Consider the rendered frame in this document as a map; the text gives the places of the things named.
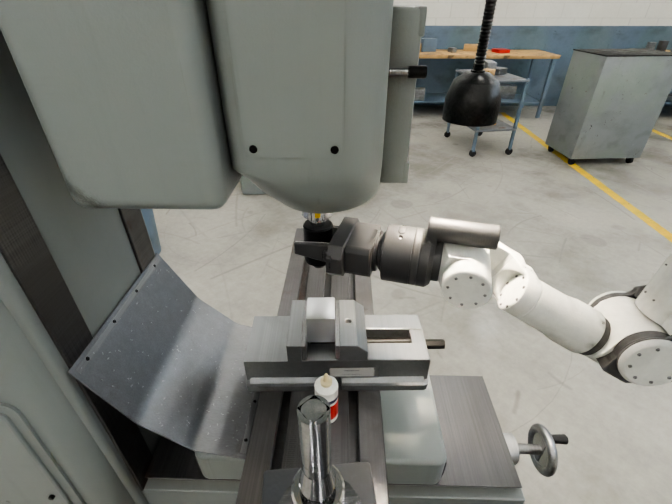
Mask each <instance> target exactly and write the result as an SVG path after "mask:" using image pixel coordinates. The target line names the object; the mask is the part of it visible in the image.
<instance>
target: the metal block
mask: <svg viewBox="0 0 672 504"><path fill-rule="evenodd" d="M306 329H307V342H335V298H334V297H325V298H308V300H307V312H306Z"/></svg>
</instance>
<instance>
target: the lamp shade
mask: <svg viewBox="0 0 672 504"><path fill-rule="evenodd" d="M500 105H501V92H500V82H499V81H498V80H497V79H496V78H495V77H494V76H493V75H492V74H491V73H490V72H486V71H485V70H483V71H475V70H474V69H471V71H465V72H464V73H462V74H461V75H459V76H458V77H456V78H455V79H453V82H452V84H451V86H450V88H449V90H448V92H447V94H446V97H445V102H444V108H443V115H442V119H443V120H444V121H446V122H448V123H451V124H455V125H460V126H469V127H484V126H491V125H494V124H496V122H497V118H498V113H499V109H500Z"/></svg>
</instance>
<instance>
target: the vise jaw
mask: <svg viewBox="0 0 672 504"><path fill-rule="evenodd" d="M335 359H339V360H368V345H367V336H366V326H365V316H364V307H363V306H362V305H361V304H359V303H358V302H356V301H355V300H339V301H338V300H335Z"/></svg>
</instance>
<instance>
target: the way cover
mask: <svg viewBox="0 0 672 504"><path fill-rule="evenodd" d="M160 269H161V271H160ZM156 270H157V271H156ZM166 270H168V271H169V272H168V271H166ZM158 272H159V273H158ZM172 277H173V278H172ZM151 284H152V285H151ZM146 286H148V287H146ZM188 301H189V302H188ZM137 302H138V303H137ZM136 303H137V304H136ZM166 306H167V307H166ZM152 307H153V308H152ZM199 308H200V309H199ZM193 310H194V311H193ZM157 311H159V312H157ZM195 312H196V313H195ZM187 314H188V315H187ZM207 314H208V315H207ZM151 322H152V323H151ZM142 323H143V325H142ZM146 327H147V328H146ZM251 329H252V327H251V326H246V325H241V324H238V323H236V322H234V321H233V320H231V319H229V318H228V317H226V316H225V315H223V314H222V313H220V312H219V311H217V310H216V309H214V308H213V307H211V306H210V305H208V304H207V303H205V302H203V301H202V300H201V299H200V298H198V297H197V296H196V295H195V294H194V292H193V291H192V290H191V289H190V288H189V287H188V286H187V285H186V284H185V283H184V282H183V280H182V279H181V278H180V277H179V276H178V275H177V274H176V273H175V272H174V271H173V269H172V268H171V267H170V266H169V265H168V264H167V263H166V262H165V261H164V260H163V258H162V257H161V256H160V255H159V254H158V253H156V255H155V256H154V258H153V259H152V260H151V262H150V263H149V264H148V266H147V267H146V268H145V270H144V271H143V272H142V273H141V275H140V276H139V277H138V279H137V280H136V281H135V283H134V284H133V285H132V287H131V288H130V289H129V291H128V292H127V293H126V295H125V296H124V297H123V299H122V300H121V301H120V303H119V304H118V305H117V307H116V308H115V309H114V311H113V312H112V313H111V315H110V316H109V317H108V319H107V322H106V321H105V323H104V324H103V325H102V327H101V328H100V329H99V331H98V332H97V333H96V335H95V336H94V337H93V339H92V340H91V342H90V343H89V344H88V346H87V347H86V348H85V350H84V351H83V352H82V354H81V355H80V357H79V358H78V359H77V361H76V362H75V363H74V365H73V366H72V367H71V368H70V369H69V371H68V372H67V373H68V374H70V375H71V376H72V377H74V378H75V379H76V380H78V381H79V382H80V383H82V384H83V385H84V386H86V387H87V388H88V389H90V390H91V391H92V392H94V393H95V394H96V395H98V396H99V397H101V398H102V399H103V400H105V401H106V402H107V403H109V404H110V405H111V406H113V407H114V408H115V409H117V410H118V411H119V412H121V413H122V414H123V415H125V416H126V417H127V418H129V419H130V420H131V421H133V422H134V423H136V424H138V425H139V426H141V427H143V428H145V429H148V430H150V431H152V432H154V433H156V434H158V435H160V436H162V437H165V438H167V439H169V440H171V441H173V442H175V443H177V444H179V445H182V446H184V447H186V448H188V449H190V450H193V451H196V452H201V453H207V454H213V455H219V456H225V457H231V458H237V459H244V460H245V458H246V454H247V449H248V445H249V440H250V436H251V431H252V427H253V422H254V418H255V413H256V409H257V404H258V400H259V395H260V392H252V393H250V392H251V391H248V390H247V387H246V378H247V377H246V372H245V367H244V358H245V354H246V350H247V345H248V341H249V337H250V333H251ZM131 330H132V332H131ZM189 331H190V332H189ZM212 334H213V335H212ZM227 336H228V337H227ZM214 337H215V339H214ZM242 337H243V338H242ZM130 339H131V340H130ZM132 340H133V341H132ZM220 340H221V341H220ZM200 345H201V346H200ZM177 346H178V347H177ZM239 347H240V348H239ZM172 349H174V350H172ZM177 349H178V350H179V352H178V350H177ZM191 349H192V350H191ZM212 349H213V350H212ZM118 350H120V351H118ZM115 351H116V352H115ZM137 351H139V352H137ZM93 352H94V353H95V354H94V353H93ZM102 352H103V353H102ZM109 352H111V353H109ZM142 352H143V353H142ZM180 352H181V353H180ZM162 353H163V354H162ZM103 354H104V355H103ZM148 355H149V356H148ZM108 357H109V359H108V360H107V358H108ZM176 358H178V359H176ZM235 360H236V361H235ZM215 361H216V362H215ZM163 366H164V367H163ZM219 366H220V367H219ZM81 367H82V369H81ZM202 367H203V368H202ZM240 367H241V368H240ZM175 368H176V369H175ZM216 368H217V369H216ZM232 368H233V369H232ZM239 368H240V370H239ZM221 369H222V370H221ZM113 370H115V371H113ZM134 372H135V373H134ZM160 372H161V373H160ZM220 374H221V375H220ZM186 377H187V378H186ZM210 377H211V378H210ZM127 378H129V379H127ZM130 378H132V379H130ZM101 379H103V381H102V380H101ZM162 380H164V381H162ZM241 382H243V383H241ZM132 384H133V386H132V387H131V385H132ZM191 384H193V385H191ZM112 385H113V386H114V387H112ZM142 386H144V387H142ZM217 386H218V387H217ZM201 387H202V388H201ZM155 389H157V390H155ZM147 394H148V396H147ZM179 396H182V397H179ZM226 396H227V397H226ZM219 397H220V398H219ZM164 398H165V399H164ZM163 399H164V400H163ZM128 402H129V403H128ZM231 402H232V403H231ZM186 403H187V404H186ZM235 403H236V404H235ZM249 403H250V404H249ZM161 404H162V405H161ZM213 404H214V406H213ZM234 404H235V405H234ZM203 405H204V406H203ZM250 406H251V407H250ZM231 407H232V408H231ZM197 408H199V409H198V410H197ZM206 410H208V411H210V412H208V411H206ZM178 411H179V412H178ZM156 413H158V414H156ZM221 413H222V414H221ZM223 414H224V415H223ZM253 414H254V415H253ZM171 416H172V417H171ZM187 416H189V417H187ZM240 416H241V417H240ZM239 417H240V418H239ZM158 418H159V419H158ZM187 420H188V421H187ZM232 420H234V421H232ZM160 422H161V424H160ZM188 422H189V423H190V424H189V423H188ZM217 424H218V426H217ZM245 424H246V425H247V426H246V425H245ZM161 425H163V426H162V427H161ZM187 425H188V426H187ZM210 426H211V427H210ZM173 427H174V428H173ZM236 430H238V431H236ZM208 432H209V434H208ZM207 434H208V435H207ZM232 437H233V438H232ZM219 438H220V439H219ZM216 439H217V440H216ZM237 439H238V440H239V441H237ZM215 440H216V441H215Z"/></svg>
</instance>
